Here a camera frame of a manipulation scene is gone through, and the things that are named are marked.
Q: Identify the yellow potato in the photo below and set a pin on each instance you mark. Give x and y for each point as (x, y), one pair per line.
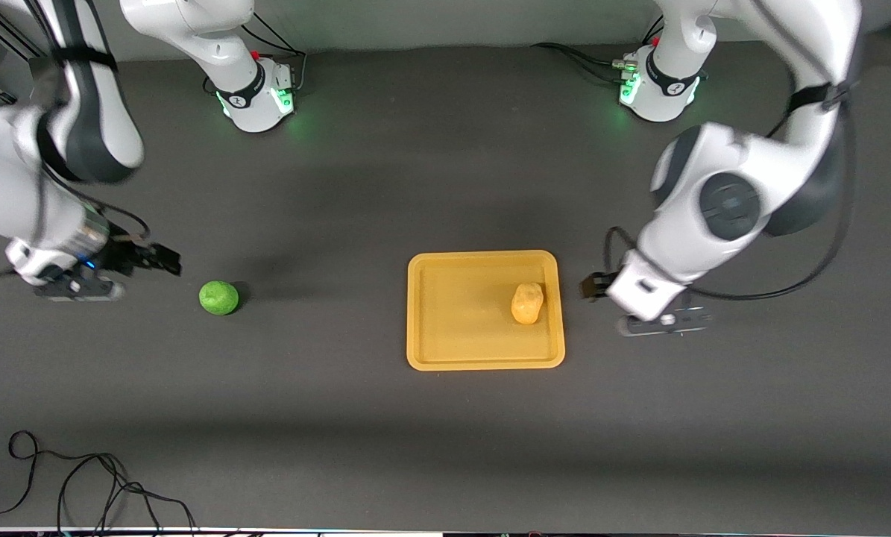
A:
(527, 304)

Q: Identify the green apple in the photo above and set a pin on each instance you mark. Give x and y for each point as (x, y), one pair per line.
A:
(218, 298)

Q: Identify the aluminium frame rail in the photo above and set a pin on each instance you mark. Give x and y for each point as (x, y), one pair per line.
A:
(9, 33)

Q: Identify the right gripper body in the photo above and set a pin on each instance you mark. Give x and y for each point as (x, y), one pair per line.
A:
(133, 256)

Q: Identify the yellow plastic tray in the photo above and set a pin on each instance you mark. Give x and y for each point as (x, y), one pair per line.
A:
(460, 321)

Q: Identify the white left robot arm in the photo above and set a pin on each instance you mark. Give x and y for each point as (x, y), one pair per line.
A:
(728, 201)

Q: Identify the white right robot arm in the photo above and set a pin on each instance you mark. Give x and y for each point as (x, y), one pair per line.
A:
(13, 194)

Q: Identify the dark grey table mat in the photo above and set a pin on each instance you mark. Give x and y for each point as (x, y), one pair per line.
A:
(341, 186)

